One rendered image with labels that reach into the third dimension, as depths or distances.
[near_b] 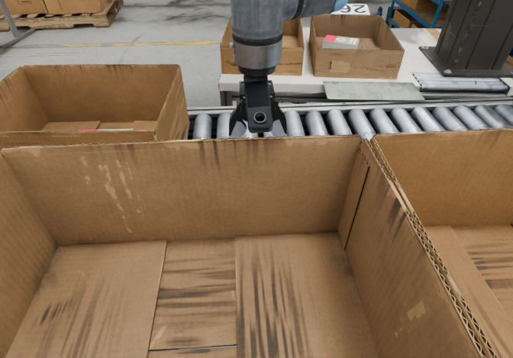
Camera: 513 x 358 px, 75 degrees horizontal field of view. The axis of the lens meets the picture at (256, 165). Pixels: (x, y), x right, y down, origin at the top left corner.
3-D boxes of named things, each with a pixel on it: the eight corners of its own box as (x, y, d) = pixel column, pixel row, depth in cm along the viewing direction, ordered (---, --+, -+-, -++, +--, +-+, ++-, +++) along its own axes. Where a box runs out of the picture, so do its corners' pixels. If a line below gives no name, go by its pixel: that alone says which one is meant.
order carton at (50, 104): (190, 122, 93) (181, 63, 82) (171, 198, 71) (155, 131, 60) (48, 123, 93) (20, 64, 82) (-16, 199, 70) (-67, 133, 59)
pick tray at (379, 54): (375, 40, 142) (381, 14, 136) (397, 79, 113) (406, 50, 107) (308, 37, 144) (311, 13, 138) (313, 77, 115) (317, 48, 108)
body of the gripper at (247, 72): (272, 104, 75) (274, 51, 67) (276, 125, 68) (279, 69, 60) (238, 105, 74) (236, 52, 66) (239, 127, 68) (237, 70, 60)
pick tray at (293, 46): (298, 37, 144) (300, 13, 138) (302, 76, 115) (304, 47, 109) (233, 36, 146) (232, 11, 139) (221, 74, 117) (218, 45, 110)
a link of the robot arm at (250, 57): (285, 46, 57) (228, 46, 56) (284, 72, 60) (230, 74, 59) (279, 28, 63) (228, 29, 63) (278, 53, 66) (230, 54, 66)
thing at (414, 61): (448, 35, 155) (450, 28, 153) (518, 95, 111) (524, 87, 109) (233, 32, 158) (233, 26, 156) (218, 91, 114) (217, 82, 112)
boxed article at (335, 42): (325, 43, 138) (327, 34, 136) (357, 47, 134) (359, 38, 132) (321, 49, 133) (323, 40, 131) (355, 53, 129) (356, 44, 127)
